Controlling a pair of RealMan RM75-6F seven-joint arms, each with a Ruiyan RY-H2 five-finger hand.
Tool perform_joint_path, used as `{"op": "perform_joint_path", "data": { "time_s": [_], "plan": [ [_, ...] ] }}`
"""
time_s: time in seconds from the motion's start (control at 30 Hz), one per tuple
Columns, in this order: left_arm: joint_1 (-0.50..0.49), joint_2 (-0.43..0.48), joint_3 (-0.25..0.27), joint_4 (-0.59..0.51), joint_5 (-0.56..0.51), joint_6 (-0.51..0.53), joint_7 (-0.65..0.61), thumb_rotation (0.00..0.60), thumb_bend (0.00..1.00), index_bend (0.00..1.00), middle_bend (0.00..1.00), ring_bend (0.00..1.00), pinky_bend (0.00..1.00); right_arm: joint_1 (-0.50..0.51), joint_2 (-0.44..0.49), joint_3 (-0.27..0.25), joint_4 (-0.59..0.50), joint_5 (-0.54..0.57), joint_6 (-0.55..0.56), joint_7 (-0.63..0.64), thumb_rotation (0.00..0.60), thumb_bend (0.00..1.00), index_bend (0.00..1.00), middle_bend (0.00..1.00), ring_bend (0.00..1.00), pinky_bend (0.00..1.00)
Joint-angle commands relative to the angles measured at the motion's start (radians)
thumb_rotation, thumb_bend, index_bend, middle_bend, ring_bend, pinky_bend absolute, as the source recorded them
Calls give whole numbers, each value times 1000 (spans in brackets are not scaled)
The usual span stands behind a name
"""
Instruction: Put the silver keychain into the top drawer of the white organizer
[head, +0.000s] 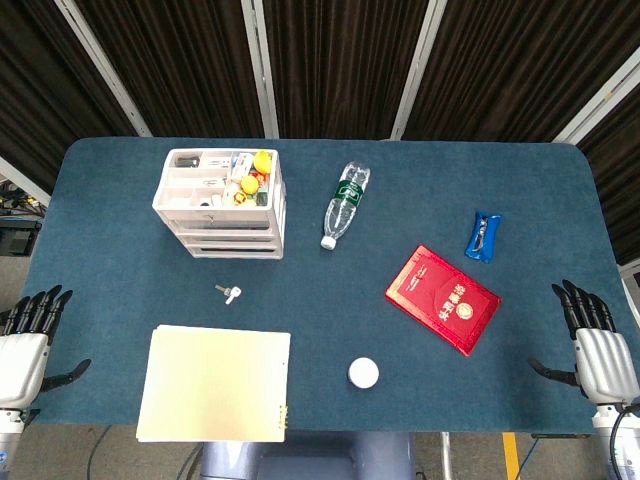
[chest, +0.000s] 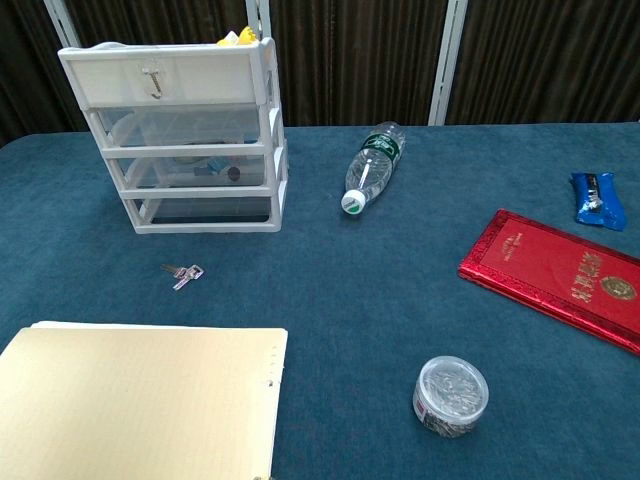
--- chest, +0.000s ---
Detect blue foil snack packet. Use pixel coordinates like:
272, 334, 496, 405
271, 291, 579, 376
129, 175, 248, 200
570, 171, 628, 232

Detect white plastic drawer unit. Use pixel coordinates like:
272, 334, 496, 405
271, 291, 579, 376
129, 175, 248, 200
57, 35, 290, 236

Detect small metal adhesive hook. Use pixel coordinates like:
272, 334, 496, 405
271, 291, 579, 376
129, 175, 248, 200
142, 67, 165, 100

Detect red certificate folder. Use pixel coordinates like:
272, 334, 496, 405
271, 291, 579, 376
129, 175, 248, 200
458, 208, 640, 357

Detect pale yellow loose-leaf notepad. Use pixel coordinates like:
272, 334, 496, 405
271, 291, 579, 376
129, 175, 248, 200
0, 321, 290, 480

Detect dark brown curtain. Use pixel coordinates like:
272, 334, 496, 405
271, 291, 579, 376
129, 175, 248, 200
0, 0, 640, 147

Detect white metal frame post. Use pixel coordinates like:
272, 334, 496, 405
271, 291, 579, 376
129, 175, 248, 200
244, 0, 274, 41
428, 0, 469, 127
43, 0, 82, 49

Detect small silver keys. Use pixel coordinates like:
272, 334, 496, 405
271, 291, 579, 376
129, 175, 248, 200
160, 263, 205, 292

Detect round clear pin box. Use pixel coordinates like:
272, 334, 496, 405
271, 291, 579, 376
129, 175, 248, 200
412, 355, 490, 440

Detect clear plastic water bottle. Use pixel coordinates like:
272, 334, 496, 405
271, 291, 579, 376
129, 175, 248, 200
340, 120, 407, 217

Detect yellow plastic toy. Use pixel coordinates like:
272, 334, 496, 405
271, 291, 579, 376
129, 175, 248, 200
216, 25, 259, 48

